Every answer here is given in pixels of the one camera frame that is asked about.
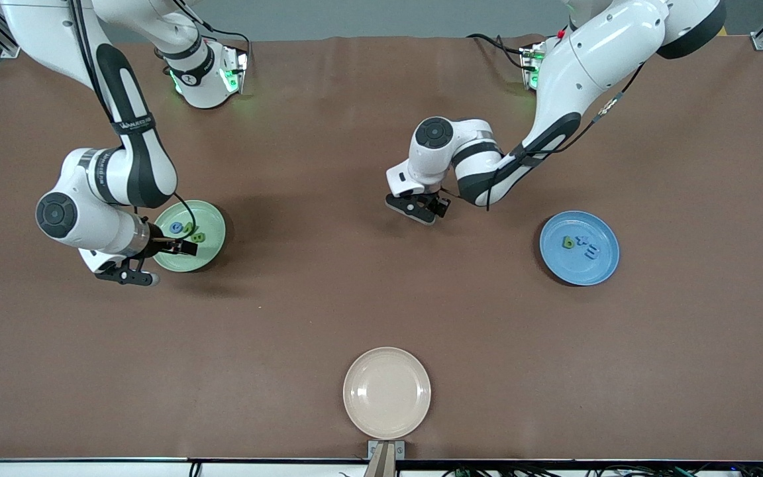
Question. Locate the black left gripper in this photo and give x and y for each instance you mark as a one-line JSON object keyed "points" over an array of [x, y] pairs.
{"points": [[436, 205]]}

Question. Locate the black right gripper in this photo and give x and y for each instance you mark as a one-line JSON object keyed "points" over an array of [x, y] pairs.
{"points": [[159, 243]]}

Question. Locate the green foam letter B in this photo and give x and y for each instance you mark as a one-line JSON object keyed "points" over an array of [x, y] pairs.
{"points": [[198, 237]]}

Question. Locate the blue foam letter C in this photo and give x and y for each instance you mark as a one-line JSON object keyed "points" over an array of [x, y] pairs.
{"points": [[172, 228]]}

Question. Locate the green foam letter q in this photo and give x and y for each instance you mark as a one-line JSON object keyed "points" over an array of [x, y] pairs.
{"points": [[567, 238]]}

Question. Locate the blue foam letter m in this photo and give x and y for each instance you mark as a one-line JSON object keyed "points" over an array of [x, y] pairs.
{"points": [[591, 252]]}

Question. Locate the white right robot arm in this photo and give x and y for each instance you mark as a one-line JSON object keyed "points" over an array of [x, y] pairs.
{"points": [[83, 225]]}

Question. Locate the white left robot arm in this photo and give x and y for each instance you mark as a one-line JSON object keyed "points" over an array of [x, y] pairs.
{"points": [[593, 59]]}

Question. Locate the light green plate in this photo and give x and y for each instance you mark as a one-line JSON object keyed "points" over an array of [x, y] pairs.
{"points": [[209, 218]]}

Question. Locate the brown table cover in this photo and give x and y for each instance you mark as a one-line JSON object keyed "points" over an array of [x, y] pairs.
{"points": [[381, 305]]}

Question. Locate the blue plate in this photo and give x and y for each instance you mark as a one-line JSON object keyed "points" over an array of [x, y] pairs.
{"points": [[593, 271]]}

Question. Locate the beige plate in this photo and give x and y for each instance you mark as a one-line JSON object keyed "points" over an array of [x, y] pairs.
{"points": [[387, 393]]}

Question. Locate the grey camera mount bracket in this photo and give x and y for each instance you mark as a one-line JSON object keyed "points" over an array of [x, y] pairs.
{"points": [[400, 449]]}

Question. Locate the camera support post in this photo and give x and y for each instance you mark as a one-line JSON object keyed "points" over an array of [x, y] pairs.
{"points": [[381, 464]]}

